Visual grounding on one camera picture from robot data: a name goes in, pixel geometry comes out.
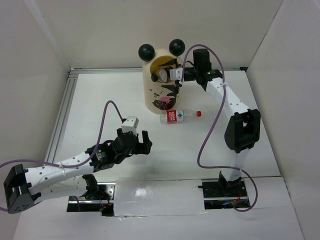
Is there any cream bin with black ears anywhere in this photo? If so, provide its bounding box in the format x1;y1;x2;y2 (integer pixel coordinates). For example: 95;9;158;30
138;39;186;114

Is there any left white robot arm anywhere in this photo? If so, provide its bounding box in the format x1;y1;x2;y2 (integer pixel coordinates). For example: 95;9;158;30
3;129;153;214

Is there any red label clear bottle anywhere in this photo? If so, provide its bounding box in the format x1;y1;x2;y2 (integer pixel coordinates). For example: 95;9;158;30
159;109;202;125

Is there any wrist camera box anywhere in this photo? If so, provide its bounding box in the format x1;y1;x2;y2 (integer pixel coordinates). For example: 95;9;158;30
121;116;139;136
169;67;183;84

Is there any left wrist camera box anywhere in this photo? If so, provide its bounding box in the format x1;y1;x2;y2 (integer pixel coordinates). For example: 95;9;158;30
121;116;139;136

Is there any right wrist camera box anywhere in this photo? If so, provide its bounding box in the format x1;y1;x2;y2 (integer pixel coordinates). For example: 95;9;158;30
169;67;183;84

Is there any black label black cap bottle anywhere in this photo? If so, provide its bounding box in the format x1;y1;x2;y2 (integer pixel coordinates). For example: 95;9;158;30
151;67;172;83

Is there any aluminium frame rail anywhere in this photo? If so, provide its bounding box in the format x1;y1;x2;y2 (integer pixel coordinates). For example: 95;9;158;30
46;69;79;162

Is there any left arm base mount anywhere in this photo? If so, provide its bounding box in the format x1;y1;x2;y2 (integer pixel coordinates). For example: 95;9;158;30
66;174;116;217

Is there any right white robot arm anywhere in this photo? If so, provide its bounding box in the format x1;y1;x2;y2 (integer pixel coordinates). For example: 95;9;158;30
167;44;261;196

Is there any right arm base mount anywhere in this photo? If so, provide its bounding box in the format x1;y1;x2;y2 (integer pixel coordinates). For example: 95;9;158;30
197;172;251;210

